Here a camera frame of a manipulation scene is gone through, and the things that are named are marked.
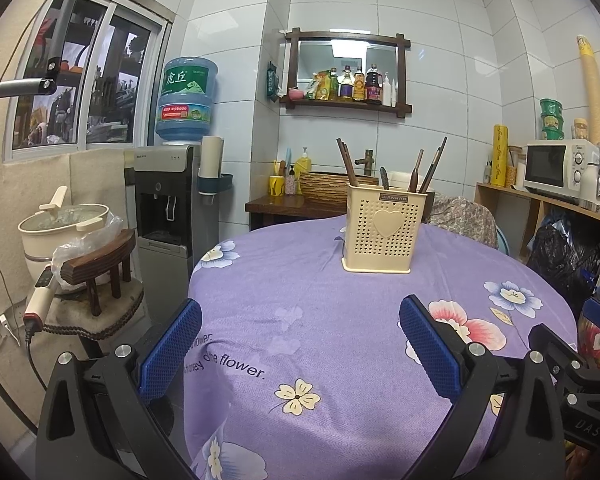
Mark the wooden shelf unit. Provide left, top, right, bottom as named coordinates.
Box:
left=474, top=181, right=600, bottom=271

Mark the white microwave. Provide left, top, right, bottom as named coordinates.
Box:
left=523, top=140, right=600, bottom=206

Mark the woven stick holder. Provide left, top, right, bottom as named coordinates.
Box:
left=506, top=146, right=523, bottom=187

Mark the grey water dispenser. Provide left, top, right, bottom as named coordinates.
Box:
left=132, top=144, right=221, bottom=321

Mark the tall stack of paper cups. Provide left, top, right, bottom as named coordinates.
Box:
left=576, top=35, right=600, bottom=146

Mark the white wall socket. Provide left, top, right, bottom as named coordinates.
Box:
left=0, top=312, right=21, bottom=346

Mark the white electric kettle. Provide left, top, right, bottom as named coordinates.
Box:
left=580, top=142, right=600, bottom=213

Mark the yellow roll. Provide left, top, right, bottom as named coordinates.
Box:
left=491, top=124, right=511, bottom=187

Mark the clear plastic bag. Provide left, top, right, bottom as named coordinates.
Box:
left=51, top=212, right=118, bottom=293

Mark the small dark wooden bench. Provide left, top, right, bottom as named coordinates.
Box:
left=62, top=228, right=137, bottom=317

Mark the green hanging packet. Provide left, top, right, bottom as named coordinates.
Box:
left=265, top=61, right=280, bottom=102

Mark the dark wooden washstand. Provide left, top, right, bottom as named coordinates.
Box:
left=245, top=194, right=351, bottom=232

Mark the sliding window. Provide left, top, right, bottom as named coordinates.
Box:
left=2, top=0, right=176, bottom=163

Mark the blue-grey cup holder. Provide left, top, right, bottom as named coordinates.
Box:
left=197, top=172, right=234, bottom=196

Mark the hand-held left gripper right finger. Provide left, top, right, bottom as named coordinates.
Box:
left=399, top=294, right=567, bottom=480

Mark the row of condiment bottles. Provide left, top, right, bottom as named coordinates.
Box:
left=305, top=64, right=398, bottom=107

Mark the blue water jug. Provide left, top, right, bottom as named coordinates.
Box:
left=154, top=56, right=220, bottom=145

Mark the white pot handle red tip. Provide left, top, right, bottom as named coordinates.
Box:
left=22, top=265, right=61, bottom=343

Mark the black plastic bag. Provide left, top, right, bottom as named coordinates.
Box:
left=525, top=210, right=600, bottom=311

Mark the wooden framed mirror shelf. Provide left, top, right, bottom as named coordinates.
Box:
left=279, top=27, right=413, bottom=120

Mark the stack of white paper cups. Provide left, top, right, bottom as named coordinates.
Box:
left=200, top=135, right=225, bottom=181

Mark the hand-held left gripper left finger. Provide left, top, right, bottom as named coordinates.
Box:
left=35, top=298, right=203, bottom=480

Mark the cream electric pot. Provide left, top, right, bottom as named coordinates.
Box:
left=17, top=186, right=111, bottom=281

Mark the floral cloth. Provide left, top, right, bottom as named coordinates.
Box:
left=424, top=195, right=498, bottom=250

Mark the bamboo style faucet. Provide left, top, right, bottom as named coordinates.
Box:
left=355, top=149, right=376, bottom=177

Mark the woven pattern basin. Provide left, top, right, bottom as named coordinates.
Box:
left=299, top=171, right=381, bottom=204

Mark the black power cable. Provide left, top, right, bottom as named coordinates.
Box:
left=22, top=330, right=48, bottom=396

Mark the cream perforated utensil holder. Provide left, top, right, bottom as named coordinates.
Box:
left=341, top=181, right=426, bottom=275

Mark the dark brown chopstick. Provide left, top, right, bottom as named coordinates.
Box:
left=422, top=136, right=448, bottom=194

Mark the beige cushioned stool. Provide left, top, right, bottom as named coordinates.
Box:
left=42, top=280, right=146, bottom=343

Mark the purple floral tablecloth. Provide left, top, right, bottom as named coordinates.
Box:
left=182, top=212, right=581, bottom=480

